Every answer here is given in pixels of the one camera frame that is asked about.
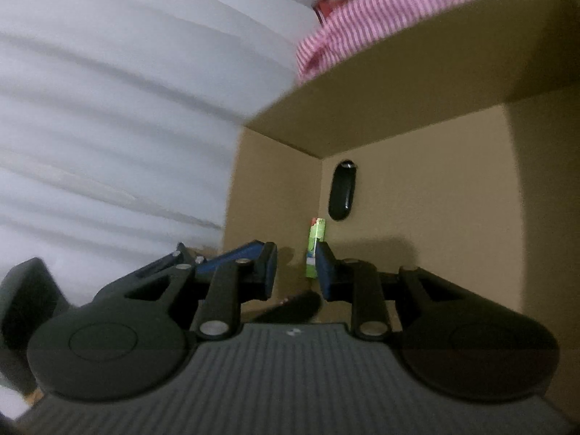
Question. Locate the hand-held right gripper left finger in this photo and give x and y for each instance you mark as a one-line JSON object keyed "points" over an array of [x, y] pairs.
{"points": [[268, 272]]}

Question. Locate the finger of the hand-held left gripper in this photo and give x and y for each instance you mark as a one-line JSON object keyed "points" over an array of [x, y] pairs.
{"points": [[181, 253], [229, 256]]}

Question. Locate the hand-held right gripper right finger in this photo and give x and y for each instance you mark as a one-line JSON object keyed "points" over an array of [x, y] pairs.
{"points": [[324, 274]]}

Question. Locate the green lighter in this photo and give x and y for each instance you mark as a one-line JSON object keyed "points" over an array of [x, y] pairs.
{"points": [[316, 247]]}

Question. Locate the brown cardboard box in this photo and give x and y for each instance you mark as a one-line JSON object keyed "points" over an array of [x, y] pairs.
{"points": [[430, 199]]}

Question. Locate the black oval key fob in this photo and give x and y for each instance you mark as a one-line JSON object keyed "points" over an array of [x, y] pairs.
{"points": [[342, 190]]}

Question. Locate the white blanket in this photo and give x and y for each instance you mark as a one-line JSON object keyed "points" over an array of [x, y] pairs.
{"points": [[11, 403]]}

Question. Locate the white curtain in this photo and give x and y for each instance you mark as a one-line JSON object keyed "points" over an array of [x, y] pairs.
{"points": [[113, 99]]}

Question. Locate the pink striped bear-print cloth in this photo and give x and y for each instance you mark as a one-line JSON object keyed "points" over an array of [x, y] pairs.
{"points": [[362, 18]]}

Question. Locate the red plastic bag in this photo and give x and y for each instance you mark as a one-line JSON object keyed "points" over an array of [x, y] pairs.
{"points": [[324, 9]]}

